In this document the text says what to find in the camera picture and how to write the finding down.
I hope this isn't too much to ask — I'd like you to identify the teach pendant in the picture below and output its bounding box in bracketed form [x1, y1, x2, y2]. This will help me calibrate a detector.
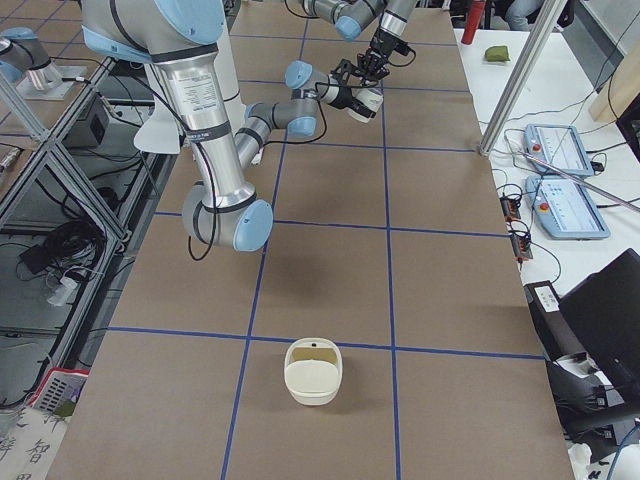
[525, 175, 610, 240]
[524, 124, 595, 177]

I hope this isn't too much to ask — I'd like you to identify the lower teach pendant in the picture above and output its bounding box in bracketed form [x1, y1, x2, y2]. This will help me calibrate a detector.
[525, 175, 610, 240]

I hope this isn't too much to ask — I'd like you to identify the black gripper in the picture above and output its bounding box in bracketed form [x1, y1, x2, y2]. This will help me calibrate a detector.
[328, 59, 360, 111]
[353, 29, 410, 83]

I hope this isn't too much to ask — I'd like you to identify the aluminium frame post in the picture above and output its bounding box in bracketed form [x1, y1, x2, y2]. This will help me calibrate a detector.
[478, 0, 567, 157]

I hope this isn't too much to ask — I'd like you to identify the white HOME mug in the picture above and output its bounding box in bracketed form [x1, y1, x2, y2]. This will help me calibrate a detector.
[348, 87, 384, 123]

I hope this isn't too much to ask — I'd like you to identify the upper teach pendant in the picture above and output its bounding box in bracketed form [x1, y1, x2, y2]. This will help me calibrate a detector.
[524, 124, 595, 177]

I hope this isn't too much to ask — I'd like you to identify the red bottle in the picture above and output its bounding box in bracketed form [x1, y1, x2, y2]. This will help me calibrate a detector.
[461, 0, 486, 45]

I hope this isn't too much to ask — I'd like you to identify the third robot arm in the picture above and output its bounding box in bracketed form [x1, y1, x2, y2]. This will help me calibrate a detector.
[1, 27, 62, 92]

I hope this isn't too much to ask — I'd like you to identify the black printer device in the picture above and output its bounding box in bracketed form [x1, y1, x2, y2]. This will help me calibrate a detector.
[524, 281, 635, 449]

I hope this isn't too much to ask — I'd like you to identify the white plastic basket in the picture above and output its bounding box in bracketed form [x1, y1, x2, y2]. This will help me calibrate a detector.
[29, 367, 89, 413]

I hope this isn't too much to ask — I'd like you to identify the green bean bag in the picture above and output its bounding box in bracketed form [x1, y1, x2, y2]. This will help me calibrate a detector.
[484, 45, 510, 63]

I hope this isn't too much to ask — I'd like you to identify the black laptop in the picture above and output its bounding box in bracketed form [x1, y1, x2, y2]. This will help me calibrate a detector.
[559, 248, 639, 389]

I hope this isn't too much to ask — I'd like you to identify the cream plastic bin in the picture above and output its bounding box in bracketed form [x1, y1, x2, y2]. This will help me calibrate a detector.
[283, 338, 343, 407]

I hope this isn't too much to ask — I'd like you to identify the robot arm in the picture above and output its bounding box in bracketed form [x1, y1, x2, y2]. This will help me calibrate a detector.
[299, 0, 417, 86]
[81, 1, 374, 252]

